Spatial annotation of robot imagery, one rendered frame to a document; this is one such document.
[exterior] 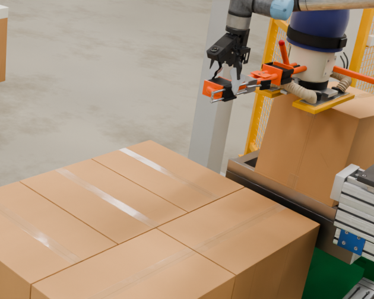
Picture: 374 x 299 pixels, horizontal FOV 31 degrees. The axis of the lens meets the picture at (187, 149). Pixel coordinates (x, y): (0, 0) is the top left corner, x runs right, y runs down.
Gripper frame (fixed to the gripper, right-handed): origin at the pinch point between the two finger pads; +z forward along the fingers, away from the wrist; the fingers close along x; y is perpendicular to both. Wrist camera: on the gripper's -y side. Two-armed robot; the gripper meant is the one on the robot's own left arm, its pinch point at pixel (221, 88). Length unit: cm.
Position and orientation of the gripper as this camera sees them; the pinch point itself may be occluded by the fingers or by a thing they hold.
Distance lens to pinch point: 224.0
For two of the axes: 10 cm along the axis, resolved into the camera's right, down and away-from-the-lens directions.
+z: -1.6, 9.0, 4.0
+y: 6.1, -2.3, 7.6
